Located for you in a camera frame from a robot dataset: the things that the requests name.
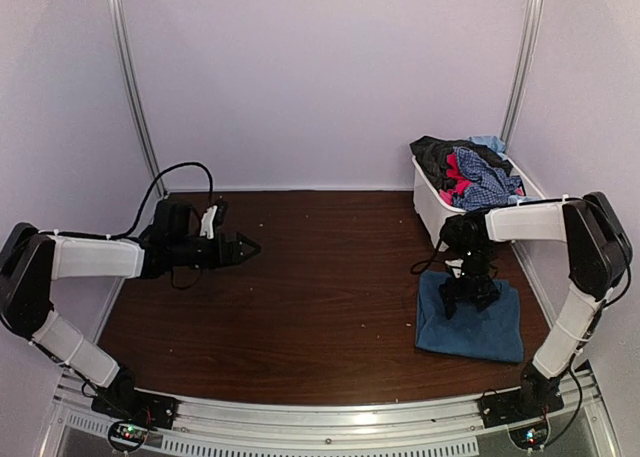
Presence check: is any blue polo shirt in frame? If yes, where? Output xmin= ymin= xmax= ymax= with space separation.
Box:
xmin=414 ymin=271 xmax=524 ymax=364

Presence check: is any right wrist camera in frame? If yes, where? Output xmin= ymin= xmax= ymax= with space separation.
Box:
xmin=444 ymin=259 xmax=463 ymax=278

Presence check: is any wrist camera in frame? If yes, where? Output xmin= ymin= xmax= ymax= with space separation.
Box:
xmin=444 ymin=259 xmax=463 ymax=278
xmin=199 ymin=199 xmax=228 ymax=240

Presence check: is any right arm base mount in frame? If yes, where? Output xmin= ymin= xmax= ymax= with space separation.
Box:
xmin=476 ymin=363 xmax=564 ymax=428

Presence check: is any blue checkered shirt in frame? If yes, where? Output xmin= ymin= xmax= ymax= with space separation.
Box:
xmin=452 ymin=147 xmax=522 ymax=211

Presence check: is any right aluminium corner post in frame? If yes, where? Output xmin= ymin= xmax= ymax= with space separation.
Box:
xmin=500 ymin=0 xmax=544 ymax=147

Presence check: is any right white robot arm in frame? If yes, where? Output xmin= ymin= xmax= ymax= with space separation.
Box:
xmin=440 ymin=192 xmax=633 ymax=380

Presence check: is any front aluminium rail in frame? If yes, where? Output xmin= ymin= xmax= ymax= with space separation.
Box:
xmin=49 ymin=371 xmax=606 ymax=457

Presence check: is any aluminium corner post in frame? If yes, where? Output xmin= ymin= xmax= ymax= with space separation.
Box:
xmin=500 ymin=0 xmax=544 ymax=147
xmin=107 ymin=0 xmax=160 ymax=179

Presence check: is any left aluminium corner post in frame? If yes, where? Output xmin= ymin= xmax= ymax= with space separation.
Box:
xmin=107 ymin=0 xmax=160 ymax=179

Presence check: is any left black camera cable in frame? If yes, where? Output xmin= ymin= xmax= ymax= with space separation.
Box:
xmin=114 ymin=162 xmax=216 ymax=238

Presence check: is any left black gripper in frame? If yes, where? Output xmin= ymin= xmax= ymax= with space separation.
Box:
xmin=170 ymin=231 xmax=260 ymax=271

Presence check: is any right black camera cable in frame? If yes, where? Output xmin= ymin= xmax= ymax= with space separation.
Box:
xmin=409 ymin=236 xmax=451 ymax=275

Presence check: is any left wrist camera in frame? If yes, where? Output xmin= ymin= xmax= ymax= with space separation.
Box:
xmin=199 ymin=199 xmax=228 ymax=240

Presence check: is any light blue garment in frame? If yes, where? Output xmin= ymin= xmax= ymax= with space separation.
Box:
xmin=468 ymin=135 xmax=506 ymax=154

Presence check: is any white plastic laundry bin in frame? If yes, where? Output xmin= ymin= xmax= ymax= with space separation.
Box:
xmin=411 ymin=156 xmax=545 ymax=247

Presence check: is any black camera cable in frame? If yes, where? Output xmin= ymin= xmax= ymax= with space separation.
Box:
xmin=409 ymin=236 xmax=451 ymax=275
xmin=114 ymin=162 xmax=216 ymax=238

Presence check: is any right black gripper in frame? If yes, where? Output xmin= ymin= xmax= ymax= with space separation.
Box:
xmin=440 ymin=245 xmax=500 ymax=320

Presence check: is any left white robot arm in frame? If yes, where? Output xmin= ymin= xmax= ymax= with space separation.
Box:
xmin=1 ymin=200 xmax=261 ymax=421

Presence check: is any black garment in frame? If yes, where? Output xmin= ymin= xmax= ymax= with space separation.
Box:
xmin=409 ymin=136 xmax=513 ymax=191

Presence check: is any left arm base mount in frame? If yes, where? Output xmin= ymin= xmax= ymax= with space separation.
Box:
xmin=91 ymin=367 xmax=178 ymax=430

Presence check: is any red garment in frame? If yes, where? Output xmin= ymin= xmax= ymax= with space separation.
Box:
xmin=439 ymin=153 xmax=472 ymax=205

